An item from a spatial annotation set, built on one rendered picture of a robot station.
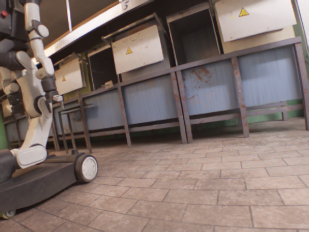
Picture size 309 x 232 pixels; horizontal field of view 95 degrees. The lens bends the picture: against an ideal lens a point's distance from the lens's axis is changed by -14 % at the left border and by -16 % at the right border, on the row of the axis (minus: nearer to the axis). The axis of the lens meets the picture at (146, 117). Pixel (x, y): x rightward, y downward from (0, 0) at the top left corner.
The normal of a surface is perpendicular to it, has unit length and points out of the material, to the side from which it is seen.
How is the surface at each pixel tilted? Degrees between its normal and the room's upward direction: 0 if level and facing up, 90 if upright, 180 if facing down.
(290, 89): 90
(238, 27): 90
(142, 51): 90
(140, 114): 90
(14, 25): 101
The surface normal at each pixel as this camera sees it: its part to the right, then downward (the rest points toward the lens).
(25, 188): 0.75, -0.11
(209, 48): -0.44, 0.11
